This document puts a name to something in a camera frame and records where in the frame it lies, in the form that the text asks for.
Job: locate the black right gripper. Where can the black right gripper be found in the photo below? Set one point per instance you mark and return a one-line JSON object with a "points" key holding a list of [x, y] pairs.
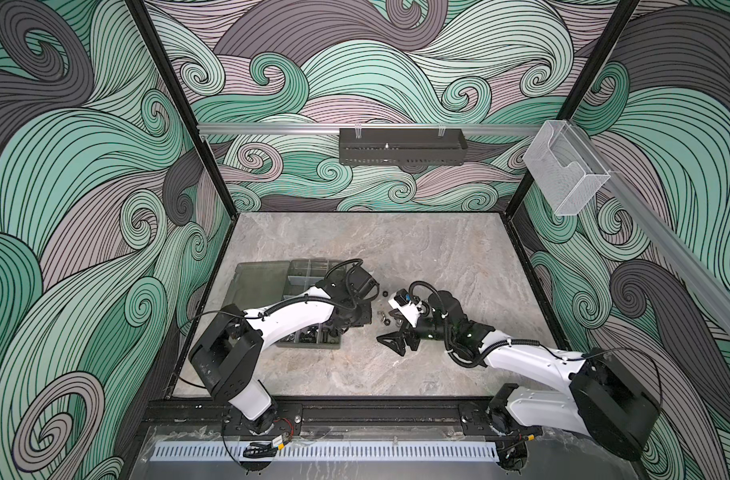
{"points": [[399, 338]]}

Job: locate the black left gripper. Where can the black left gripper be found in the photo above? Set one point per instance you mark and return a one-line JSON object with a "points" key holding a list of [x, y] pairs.
{"points": [[365, 315]]}

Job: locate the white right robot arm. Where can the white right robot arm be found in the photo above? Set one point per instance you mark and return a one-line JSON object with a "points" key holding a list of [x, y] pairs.
{"points": [[592, 394]]}

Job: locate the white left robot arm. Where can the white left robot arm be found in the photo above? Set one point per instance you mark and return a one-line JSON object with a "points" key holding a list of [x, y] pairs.
{"points": [[226, 355]]}

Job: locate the green plastic organizer box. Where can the green plastic organizer box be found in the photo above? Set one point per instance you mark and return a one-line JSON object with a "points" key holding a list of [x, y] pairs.
{"points": [[258, 284]]}

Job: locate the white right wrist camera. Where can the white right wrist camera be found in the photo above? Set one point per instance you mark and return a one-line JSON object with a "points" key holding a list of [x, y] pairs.
{"points": [[410, 307]]}

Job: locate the aluminium wall rail back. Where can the aluminium wall rail back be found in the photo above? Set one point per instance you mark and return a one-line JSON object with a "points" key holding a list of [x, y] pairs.
{"points": [[284, 128]]}

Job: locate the aluminium wall rail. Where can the aluminium wall rail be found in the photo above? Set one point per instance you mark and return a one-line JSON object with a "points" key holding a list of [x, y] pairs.
{"points": [[284, 128], [685, 215]]}

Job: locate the white slotted cable duct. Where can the white slotted cable duct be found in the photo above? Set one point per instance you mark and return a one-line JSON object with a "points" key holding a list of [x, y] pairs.
{"points": [[440, 451]]}

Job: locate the clear plastic wall bin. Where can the clear plastic wall bin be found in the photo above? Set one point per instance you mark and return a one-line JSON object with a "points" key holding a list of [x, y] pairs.
{"points": [[566, 166]]}

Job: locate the aluminium wall rail right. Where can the aluminium wall rail right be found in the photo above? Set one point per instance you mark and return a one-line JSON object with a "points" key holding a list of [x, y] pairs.
{"points": [[685, 215]]}

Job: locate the black corner frame post left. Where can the black corner frame post left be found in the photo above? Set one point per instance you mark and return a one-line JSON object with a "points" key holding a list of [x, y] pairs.
{"points": [[155, 47]]}

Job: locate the black corner frame post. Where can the black corner frame post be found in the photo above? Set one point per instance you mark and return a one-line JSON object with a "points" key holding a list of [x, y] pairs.
{"points": [[598, 57], [155, 47]]}

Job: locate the black corner frame post right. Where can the black corner frame post right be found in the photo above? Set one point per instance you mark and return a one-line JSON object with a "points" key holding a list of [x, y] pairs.
{"points": [[598, 57]]}

